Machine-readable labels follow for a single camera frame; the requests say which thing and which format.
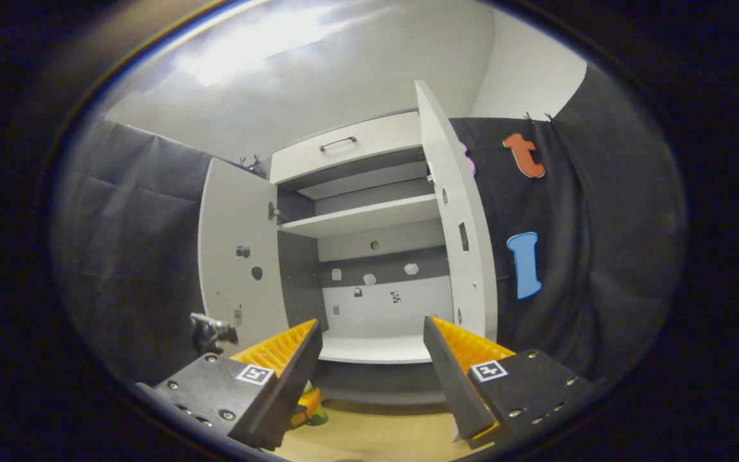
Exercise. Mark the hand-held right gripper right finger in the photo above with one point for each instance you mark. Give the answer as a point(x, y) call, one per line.
point(450, 378)

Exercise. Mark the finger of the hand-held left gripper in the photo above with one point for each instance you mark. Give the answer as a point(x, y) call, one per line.
point(306, 405)

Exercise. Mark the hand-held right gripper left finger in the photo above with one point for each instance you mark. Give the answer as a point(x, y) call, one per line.
point(292, 378)

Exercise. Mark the white cabinet shelf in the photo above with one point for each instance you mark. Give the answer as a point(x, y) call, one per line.
point(376, 350)
point(356, 218)

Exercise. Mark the white cabinet door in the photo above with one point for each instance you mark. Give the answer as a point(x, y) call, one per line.
point(450, 167)
point(238, 212)

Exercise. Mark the white cabinet drawer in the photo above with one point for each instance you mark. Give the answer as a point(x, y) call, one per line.
point(369, 151)

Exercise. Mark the grey and white cabinet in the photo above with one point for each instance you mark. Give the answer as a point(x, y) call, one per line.
point(376, 385)

